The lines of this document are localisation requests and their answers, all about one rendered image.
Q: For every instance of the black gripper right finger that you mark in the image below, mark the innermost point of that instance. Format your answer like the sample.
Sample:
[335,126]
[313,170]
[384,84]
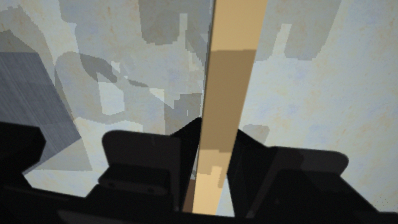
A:
[253,166]

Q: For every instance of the long tan wooden rail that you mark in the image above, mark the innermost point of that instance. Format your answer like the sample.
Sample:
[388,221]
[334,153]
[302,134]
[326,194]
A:
[235,31]

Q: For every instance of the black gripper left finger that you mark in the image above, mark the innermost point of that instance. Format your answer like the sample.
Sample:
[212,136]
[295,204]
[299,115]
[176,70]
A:
[175,152]

